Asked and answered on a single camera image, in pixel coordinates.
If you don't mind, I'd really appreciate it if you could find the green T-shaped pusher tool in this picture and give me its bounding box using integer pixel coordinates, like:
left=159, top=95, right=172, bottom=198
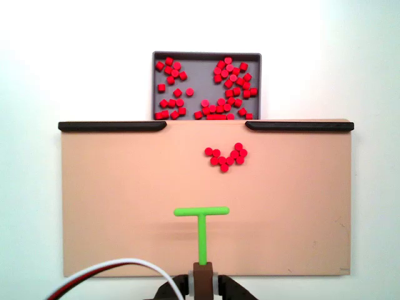
left=173, top=206, right=231, bottom=300

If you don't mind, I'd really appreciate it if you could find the beige rectangular board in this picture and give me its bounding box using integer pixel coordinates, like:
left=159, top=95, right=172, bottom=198
left=59, top=118, right=353, bottom=278

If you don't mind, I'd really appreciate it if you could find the grey rectangular tray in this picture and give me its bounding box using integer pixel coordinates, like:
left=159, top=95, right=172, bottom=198
left=152, top=51, right=263, bottom=121

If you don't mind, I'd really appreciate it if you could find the white red gripper servo cable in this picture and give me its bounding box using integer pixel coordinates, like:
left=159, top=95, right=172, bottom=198
left=45, top=257, right=184, bottom=300

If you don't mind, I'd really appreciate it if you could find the black edge rail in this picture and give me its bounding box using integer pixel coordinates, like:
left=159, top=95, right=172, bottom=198
left=245, top=121, right=354, bottom=132
left=57, top=121, right=168, bottom=133

